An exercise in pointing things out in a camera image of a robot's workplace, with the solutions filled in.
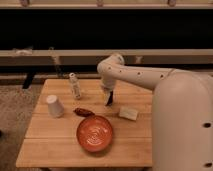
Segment white sponge block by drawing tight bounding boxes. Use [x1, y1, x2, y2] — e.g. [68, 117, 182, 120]
[119, 106, 138, 121]

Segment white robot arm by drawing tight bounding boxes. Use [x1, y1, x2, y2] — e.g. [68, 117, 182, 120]
[97, 54, 213, 171]

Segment black eraser block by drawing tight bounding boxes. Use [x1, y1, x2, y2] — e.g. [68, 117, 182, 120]
[106, 91, 113, 106]

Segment orange ceramic bowl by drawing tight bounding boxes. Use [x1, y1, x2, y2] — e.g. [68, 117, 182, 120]
[76, 115, 113, 152]

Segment dark red dried pepper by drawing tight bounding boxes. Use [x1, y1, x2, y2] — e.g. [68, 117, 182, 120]
[74, 108, 93, 117]

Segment wooden table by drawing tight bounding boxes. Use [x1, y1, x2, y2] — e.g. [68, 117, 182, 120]
[16, 79, 152, 168]

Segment grey metal rail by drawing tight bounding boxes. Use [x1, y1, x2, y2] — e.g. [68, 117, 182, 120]
[0, 49, 213, 66]

